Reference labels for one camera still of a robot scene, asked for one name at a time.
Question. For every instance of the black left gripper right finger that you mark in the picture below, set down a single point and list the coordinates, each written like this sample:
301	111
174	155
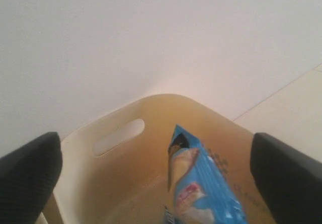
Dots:
288	180

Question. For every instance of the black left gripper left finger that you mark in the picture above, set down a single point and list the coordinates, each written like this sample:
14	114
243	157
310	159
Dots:
28	177

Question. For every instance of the blue snack bag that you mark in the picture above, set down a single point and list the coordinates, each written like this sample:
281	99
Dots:
197	191

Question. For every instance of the cream bin circle mark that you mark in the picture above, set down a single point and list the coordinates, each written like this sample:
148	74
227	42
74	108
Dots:
115	168

